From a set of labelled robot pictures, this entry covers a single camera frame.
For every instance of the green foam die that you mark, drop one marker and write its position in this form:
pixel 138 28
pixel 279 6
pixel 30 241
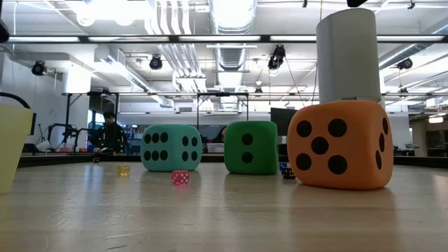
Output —
pixel 262 147

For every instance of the teal foam die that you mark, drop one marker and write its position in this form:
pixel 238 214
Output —
pixel 171 161

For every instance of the small yellow die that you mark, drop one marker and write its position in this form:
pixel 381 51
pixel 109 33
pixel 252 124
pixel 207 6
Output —
pixel 123 170

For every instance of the orange foam die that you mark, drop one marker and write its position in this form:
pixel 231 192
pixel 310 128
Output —
pixel 357 157

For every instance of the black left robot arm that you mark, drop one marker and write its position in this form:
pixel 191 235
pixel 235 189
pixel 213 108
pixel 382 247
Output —
pixel 3 32

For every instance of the person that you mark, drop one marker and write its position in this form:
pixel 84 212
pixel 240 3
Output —
pixel 220 134
pixel 110 136

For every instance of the clear plastic container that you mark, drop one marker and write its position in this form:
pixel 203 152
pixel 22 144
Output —
pixel 216 147

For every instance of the black computer monitor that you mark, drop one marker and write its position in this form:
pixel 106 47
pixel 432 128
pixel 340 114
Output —
pixel 284 120

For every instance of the small pink die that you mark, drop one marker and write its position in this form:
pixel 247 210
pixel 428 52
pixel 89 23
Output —
pixel 180 178

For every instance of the small blue die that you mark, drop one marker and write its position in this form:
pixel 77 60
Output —
pixel 283 166

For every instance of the small black die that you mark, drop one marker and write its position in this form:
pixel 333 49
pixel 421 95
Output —
pixel 288 174

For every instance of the black ceiling spotlight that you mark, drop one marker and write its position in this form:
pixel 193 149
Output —
pixel 38 68
pixel 155 63
pixel 405 64

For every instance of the small dark grey die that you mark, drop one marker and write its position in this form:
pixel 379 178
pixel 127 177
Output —
pixel 96 160

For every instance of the white lamp with wooden base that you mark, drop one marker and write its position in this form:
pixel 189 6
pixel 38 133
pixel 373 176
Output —
pixel 346 56

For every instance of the yellow translucent plastic bin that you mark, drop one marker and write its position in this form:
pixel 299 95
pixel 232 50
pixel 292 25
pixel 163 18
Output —
pixel 12 147

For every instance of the black background frame stand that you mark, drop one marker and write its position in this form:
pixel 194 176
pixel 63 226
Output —
pixel 197 108

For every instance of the black overhead camera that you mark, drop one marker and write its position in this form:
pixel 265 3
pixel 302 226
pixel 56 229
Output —
pixel 277 56

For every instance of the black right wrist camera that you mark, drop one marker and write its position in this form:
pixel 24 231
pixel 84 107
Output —
pixel 356 2

